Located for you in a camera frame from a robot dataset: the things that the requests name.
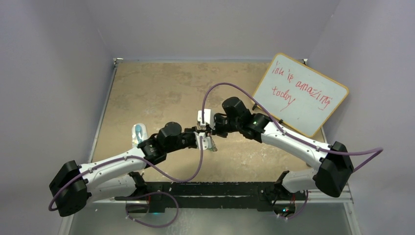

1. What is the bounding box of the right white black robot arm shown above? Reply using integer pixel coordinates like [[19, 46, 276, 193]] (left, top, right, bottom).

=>
[[211, 97, 354, 199]]

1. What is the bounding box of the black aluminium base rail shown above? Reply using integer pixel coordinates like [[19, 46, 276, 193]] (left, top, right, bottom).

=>
[[115, 182, 306, 213]]

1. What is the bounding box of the silver disc with keyrings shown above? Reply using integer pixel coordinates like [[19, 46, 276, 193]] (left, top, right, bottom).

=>
[[207, 135, 218, 152]]

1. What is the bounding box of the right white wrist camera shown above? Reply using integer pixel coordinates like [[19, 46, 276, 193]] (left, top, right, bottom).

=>
[[197, 109, 215, 130]]

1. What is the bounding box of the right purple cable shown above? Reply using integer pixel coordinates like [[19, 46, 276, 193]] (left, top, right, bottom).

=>
[[201, 82, 384, 219]]

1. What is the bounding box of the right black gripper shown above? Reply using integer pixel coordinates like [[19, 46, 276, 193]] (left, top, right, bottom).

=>
[[207, 115, 241, 139]]

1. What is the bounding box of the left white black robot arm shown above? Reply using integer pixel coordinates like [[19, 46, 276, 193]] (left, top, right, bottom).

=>
[[48, 122, 216, 217]]

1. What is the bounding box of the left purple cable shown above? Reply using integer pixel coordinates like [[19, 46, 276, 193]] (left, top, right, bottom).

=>
[[48, 136, 205, 228]]

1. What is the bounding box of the whiteboard with red writing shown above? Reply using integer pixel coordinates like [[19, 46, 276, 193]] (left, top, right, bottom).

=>
[[253, 53, 349, 137]]

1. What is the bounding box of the purple cable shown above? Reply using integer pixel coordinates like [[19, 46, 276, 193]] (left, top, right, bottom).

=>
[[48, 136, 205, 228], [201, 82, 384, 219]]

